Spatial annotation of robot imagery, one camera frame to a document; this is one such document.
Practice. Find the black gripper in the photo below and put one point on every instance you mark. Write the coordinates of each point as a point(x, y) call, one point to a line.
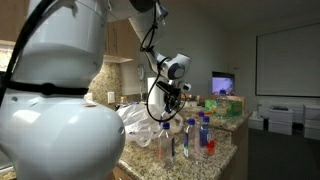
point(171, 94)

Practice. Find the clear bottle blue cap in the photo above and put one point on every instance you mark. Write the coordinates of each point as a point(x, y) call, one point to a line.
point(189, 145)
point(163, 116)
point(166, 146)
point(206, 134)

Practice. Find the clear bottle blue label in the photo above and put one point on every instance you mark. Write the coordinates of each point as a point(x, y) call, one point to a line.
point(199, 118)

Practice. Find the white plastic bag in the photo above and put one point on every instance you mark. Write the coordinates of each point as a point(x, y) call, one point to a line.
point(141, 122)

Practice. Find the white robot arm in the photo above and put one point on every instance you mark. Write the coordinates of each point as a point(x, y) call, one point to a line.
point(49, 131)

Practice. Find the white paper towel roll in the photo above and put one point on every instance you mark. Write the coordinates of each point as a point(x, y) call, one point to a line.
point(155, 94)

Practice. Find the clear bottle behind box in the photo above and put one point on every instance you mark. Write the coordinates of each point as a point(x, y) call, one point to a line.
point(222, 105)

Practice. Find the computer monitor screen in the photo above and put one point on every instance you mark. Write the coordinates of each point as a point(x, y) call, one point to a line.
point(223, 81)

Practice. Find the orange red small object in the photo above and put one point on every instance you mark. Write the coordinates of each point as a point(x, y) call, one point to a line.
point(211, 147)

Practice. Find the wooden upper cabinet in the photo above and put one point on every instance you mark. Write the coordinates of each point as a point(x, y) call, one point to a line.
point(121, 44)

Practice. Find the white storage boxes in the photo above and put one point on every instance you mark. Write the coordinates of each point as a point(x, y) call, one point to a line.
point(283, 118)

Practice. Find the white projector screen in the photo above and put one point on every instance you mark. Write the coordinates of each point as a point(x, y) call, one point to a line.
point(288, 62)

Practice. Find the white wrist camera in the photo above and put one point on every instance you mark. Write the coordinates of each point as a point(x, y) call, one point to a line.
point(186, 86)

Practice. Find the white wall outlet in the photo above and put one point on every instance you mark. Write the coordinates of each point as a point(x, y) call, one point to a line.
point(111, 97)

